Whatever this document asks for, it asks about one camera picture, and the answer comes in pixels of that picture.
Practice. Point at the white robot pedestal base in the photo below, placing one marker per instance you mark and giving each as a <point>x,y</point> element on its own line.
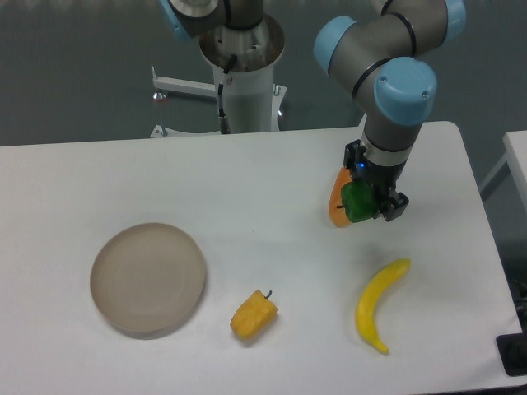
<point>242,61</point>

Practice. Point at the green toy pepper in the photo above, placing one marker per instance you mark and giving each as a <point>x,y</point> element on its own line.
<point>359,201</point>

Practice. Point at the black box at edge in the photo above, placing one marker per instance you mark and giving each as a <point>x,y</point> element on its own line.
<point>512,350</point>

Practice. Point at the yellow toy pepper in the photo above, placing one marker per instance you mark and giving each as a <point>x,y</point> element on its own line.
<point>253,315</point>

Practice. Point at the orange toy pepper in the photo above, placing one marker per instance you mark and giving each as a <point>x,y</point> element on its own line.
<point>336,210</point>

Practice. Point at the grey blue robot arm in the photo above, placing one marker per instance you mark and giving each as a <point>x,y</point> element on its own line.
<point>378,64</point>

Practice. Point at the beige round plate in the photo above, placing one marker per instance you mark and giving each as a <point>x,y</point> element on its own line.
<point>148,279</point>

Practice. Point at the white side table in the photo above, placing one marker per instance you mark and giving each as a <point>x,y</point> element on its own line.
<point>512,162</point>

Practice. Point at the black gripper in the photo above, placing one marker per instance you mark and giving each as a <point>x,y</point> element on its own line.
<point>392,203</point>

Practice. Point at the yellow toy banana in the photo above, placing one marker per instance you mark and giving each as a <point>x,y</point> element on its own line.
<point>365,311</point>

